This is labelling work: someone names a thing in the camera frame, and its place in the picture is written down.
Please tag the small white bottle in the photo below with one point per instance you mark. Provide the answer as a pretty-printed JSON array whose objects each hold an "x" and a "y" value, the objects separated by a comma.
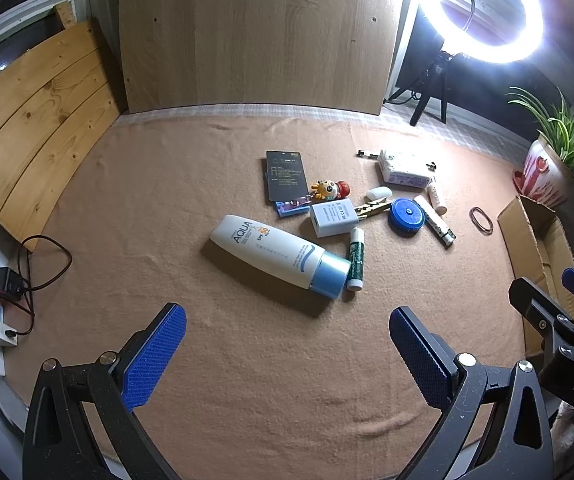
[{"x": 437, "y": 200}]

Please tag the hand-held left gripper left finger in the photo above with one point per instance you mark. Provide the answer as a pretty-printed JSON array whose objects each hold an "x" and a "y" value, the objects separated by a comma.
[{"x": 154, "y": 355}]

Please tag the green white lip balm stick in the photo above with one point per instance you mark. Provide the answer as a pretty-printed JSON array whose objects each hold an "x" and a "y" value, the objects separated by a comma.
[{"x": 356, "y": 260}]

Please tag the wooden clothespin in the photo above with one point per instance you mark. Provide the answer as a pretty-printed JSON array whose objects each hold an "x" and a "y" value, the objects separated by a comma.
[{"x": 374, "y": 207}]

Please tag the light wooden board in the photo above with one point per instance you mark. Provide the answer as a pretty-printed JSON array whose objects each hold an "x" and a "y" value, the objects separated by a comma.
[{"x": 257, "y": 35}]

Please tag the white window frame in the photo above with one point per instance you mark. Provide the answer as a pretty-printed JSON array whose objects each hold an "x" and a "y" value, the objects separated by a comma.
[{"x": 27, "y": 15}]

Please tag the black power adapter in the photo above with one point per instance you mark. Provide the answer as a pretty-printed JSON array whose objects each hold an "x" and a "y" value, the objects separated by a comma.
[{"x": 7, "y": 282}]

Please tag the clear black gel pen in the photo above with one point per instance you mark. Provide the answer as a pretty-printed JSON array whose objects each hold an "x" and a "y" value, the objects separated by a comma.
[{"x": 367, "y": 154}]

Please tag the purple rubber bands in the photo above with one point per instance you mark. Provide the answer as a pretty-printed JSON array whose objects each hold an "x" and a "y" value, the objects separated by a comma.
[{"x": 472, "y": 217}]

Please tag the white blue sunscreen bottle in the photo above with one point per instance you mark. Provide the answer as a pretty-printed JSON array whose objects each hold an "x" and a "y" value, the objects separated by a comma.
[{"x": 267, "y": 250}]

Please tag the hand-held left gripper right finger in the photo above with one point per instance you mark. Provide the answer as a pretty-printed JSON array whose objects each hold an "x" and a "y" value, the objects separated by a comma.
[{"x": 419, "y": 355}]

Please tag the pine plank board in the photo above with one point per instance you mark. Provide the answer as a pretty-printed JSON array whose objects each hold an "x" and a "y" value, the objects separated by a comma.
[{"x": 32, "y": 125}]

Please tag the white red flower pot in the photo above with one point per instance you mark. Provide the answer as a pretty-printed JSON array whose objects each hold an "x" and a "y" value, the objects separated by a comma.
[{"x": 542, "y": 170}]

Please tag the black card blue holder package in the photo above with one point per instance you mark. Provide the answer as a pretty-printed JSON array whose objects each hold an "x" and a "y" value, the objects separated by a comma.
[{"x": 287, "y": 175}]

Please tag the blue round tape measure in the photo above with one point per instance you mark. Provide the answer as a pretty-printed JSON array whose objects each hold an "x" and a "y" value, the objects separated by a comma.
[{"x": 406, "y": 216}]

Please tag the cardboard box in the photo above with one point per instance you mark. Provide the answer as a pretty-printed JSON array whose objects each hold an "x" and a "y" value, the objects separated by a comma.
[{"x": 519, "y": 240}]

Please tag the white tube dark end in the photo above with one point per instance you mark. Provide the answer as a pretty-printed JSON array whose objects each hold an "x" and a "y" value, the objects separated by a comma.
[{"x": 429, "y": 215}]

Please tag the white tissue pack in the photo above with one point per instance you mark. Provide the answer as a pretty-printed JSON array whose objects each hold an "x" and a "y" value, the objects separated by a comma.
[{"x": 402, "y": 170}]

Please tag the white charger adapter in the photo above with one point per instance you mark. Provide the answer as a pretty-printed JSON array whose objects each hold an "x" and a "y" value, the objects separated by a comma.
[{"x": 332, "y": 217}]

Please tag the small white plastic cap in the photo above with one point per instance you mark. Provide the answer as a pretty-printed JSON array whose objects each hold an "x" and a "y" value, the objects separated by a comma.
[{"x": 378, "y": 193}]

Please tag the green spider plant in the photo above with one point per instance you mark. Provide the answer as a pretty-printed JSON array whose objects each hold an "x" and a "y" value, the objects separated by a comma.
[{"x": 564, "y": 135}]

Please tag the red pot saucer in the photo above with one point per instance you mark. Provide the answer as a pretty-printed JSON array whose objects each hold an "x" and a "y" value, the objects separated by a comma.
[{"x": 518, "y": 182}]

